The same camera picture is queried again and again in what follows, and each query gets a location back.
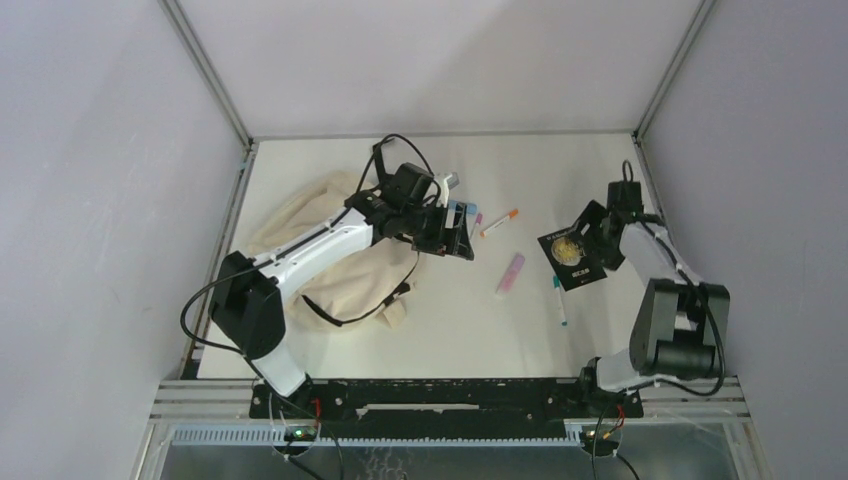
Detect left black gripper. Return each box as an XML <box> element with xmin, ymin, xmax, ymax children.
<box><xmin>400</xmin><ymin>200</ymin><xmax>473</xmax><ymax>260</ymax></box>

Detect light blue eraser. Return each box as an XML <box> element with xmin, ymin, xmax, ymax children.
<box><xmin>449</xmin><ymin>200</ymin><xmax>478</xmax><ymax>215</ymax></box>

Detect black booklet with gold emblem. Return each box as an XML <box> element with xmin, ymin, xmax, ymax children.
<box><xmin>537</xmin><ymin>227</ymin><xmax>607</xmax><ymax>292</ymax></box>

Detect pink highlighter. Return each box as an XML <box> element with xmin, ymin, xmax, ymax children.
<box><xmin>496</xmin><ymin>253</ymin><xmax>525</xmax><ymax>296</ymax></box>

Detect orange marker pen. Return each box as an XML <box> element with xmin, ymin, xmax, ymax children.
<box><xmin>480</xmin><ymin>209</ymin><xmax>519</xmax><ymax>238</ymax></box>

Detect teal marker pen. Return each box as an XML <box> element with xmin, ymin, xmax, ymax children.
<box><xmin>552</xmin><ymin>275</ymin><xmax>568</xmax><ymax>326</ymax></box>

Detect beige canvas student bag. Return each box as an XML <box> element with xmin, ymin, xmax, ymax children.
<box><xmin>238</xmin><ymin>168</ymin><xmax>425</xmax><ymax>331</ymax></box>

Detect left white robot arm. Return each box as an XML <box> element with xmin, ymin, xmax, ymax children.
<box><xmin>209</xmin><ymin>163</ymin><xmax>475</xmax><ymax>417</ymax></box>

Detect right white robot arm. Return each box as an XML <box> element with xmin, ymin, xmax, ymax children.
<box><xmin>575</xmin><ymin>180</ymin><xmax>730</xmax><ymax>416</ymax></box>

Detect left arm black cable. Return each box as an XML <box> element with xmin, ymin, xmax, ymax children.
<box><xmin>180</xmin><ymin>133</ymin><xmax>435</xmax><ymax>372</ymax></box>

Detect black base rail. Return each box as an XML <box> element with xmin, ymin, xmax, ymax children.
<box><xmin>248</xmin><ymin>377</ymin><xmax>644</xmax><ymax>441</ymax></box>

